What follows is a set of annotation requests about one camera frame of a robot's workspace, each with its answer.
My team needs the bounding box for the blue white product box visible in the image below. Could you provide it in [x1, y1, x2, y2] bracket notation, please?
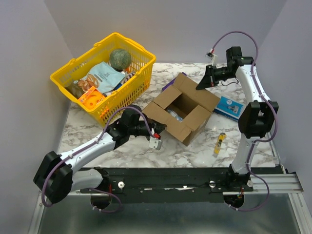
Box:
[214, 93, 245, 122]

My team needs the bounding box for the light blue snack bag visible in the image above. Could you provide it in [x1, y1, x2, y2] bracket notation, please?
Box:
[76, 62, 125, 93]

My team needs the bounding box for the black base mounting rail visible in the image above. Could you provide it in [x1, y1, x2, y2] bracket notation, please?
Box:
[81, 167, 256, 206]

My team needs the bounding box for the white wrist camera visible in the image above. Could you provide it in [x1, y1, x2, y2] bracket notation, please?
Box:
[149, 137, 162, 150]
[206, 52, 217, 66]

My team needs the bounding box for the clear plastic packet in box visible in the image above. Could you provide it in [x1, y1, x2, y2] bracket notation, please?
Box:
[166, 109, 183, 122]

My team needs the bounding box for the yellow utility knife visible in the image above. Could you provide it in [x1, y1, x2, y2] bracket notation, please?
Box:
[213, 133, 226, 157]

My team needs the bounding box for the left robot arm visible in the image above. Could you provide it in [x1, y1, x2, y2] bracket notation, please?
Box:
[33, 105, 166, 207]

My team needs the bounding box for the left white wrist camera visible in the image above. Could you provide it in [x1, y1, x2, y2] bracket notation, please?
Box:
[149, 137, 162, 150]

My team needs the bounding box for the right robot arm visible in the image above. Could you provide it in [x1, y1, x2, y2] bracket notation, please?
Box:
[196, 46, 279, 191]

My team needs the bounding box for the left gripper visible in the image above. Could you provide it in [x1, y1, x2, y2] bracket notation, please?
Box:
[128, 118, 166, 139]

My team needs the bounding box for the green melon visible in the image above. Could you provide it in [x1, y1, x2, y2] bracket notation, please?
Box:
[109, 48, 132, 70]

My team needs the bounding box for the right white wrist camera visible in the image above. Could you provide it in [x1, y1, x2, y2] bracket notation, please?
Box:
[206, 52, 217, 66]

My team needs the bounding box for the yellow plastic shopping basket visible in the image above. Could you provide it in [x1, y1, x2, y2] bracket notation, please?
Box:
[50, 33, 156, 126]

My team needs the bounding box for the orange toy package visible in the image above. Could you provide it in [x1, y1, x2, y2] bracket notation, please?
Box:
[78, 86, 106, 110]

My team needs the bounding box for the purple long box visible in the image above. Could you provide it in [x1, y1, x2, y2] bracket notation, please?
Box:
[161, 72, 187, 92]

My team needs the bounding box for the brown cardboard express box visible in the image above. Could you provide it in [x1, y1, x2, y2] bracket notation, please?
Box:
[143, 73, 220, 146]

